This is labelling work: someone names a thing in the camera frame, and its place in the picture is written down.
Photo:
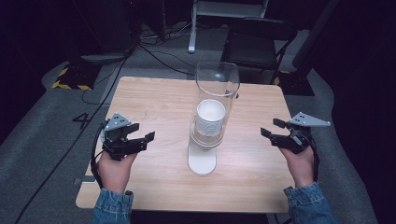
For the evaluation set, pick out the person's left hand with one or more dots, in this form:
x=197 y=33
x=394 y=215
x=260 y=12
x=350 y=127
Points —
x=114 y=173

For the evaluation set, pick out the dark equipment on grey base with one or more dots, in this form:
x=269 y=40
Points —
x=109 y=31

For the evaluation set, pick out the clear cup dispenser white base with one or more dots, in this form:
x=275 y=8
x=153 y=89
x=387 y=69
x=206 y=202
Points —
x=209 y=146

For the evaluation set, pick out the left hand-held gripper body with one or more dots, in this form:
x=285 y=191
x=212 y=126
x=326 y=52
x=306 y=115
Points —
x=115 y=143

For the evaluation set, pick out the white paper cup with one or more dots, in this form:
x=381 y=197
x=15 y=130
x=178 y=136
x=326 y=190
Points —
x=211 y=117

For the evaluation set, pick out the person's right hand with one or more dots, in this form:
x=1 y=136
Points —
x=299 y=166

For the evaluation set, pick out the black slanted pole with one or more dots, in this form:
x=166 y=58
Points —
x=314 y=34

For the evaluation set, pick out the black chair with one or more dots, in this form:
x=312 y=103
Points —
x=252 y=46

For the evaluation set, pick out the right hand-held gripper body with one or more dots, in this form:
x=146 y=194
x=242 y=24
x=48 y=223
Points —
x=299 y=137

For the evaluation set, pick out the black yellow striped stand base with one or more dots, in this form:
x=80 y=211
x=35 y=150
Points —
x=295 y=84
x=74 y=77

